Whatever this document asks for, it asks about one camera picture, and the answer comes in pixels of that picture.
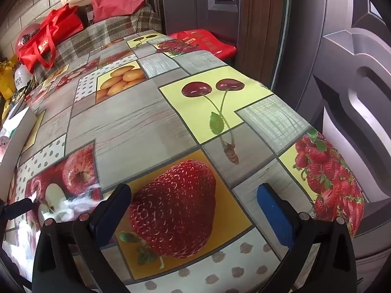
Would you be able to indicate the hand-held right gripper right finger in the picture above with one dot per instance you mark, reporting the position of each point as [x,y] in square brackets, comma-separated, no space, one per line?
[275,216]

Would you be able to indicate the plaid covered bench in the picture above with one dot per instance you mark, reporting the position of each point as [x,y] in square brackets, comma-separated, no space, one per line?
[100,33]

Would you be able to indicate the white cardboard box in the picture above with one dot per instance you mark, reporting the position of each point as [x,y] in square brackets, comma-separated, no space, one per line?
[18,134]

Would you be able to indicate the red tote bag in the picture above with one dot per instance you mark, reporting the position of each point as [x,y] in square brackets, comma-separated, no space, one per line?
[58,27]

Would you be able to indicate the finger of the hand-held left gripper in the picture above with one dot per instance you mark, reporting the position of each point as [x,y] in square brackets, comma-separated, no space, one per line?
[18,208]

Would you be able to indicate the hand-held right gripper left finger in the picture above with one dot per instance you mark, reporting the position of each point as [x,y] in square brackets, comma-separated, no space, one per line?
[111,213]

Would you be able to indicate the yellow shopping bag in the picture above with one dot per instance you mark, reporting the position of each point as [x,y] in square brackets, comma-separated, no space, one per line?
[6,79]

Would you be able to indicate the pink helmet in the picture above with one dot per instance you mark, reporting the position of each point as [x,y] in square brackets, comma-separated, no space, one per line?
[27,33]

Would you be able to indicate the purple metal door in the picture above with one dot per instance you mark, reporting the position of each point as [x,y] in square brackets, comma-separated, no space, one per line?
[351,67]
[220,6]

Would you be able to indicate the white helmet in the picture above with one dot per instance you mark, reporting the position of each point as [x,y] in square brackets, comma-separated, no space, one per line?
[21,74]

